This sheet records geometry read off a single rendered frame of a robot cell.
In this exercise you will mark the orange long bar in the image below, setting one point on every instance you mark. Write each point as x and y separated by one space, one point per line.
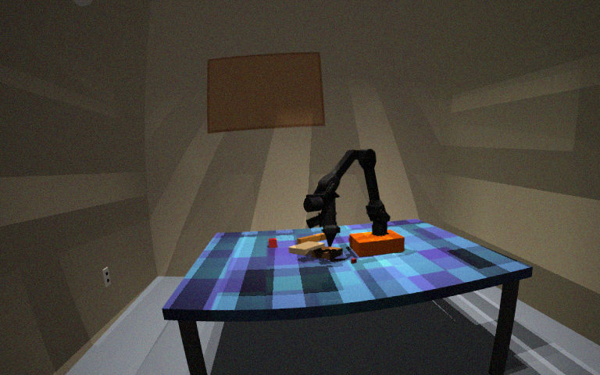
314 238

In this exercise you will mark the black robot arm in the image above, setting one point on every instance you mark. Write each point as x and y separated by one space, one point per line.
324 196

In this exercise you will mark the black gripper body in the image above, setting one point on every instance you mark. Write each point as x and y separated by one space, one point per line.
330 225

